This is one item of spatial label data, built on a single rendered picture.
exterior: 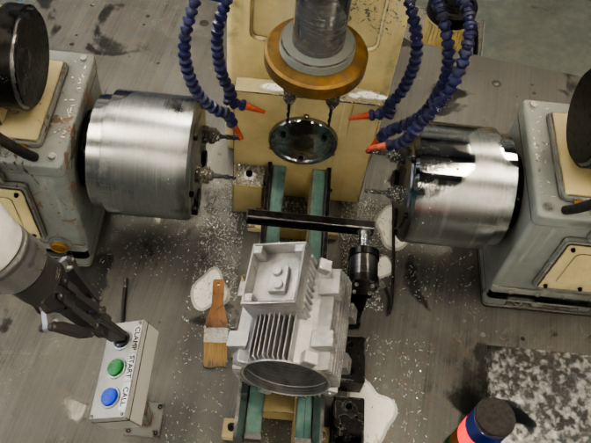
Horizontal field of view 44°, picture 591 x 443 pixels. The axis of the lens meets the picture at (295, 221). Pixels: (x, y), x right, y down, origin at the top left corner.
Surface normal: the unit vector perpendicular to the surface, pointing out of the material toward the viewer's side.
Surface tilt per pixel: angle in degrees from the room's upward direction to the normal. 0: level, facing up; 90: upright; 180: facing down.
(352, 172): 90
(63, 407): 0
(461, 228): 77
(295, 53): 0
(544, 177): 0
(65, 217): 89
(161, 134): 21
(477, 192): 43
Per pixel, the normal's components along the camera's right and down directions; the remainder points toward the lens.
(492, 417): 0.07, -0.54
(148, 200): -0.05, 0.74
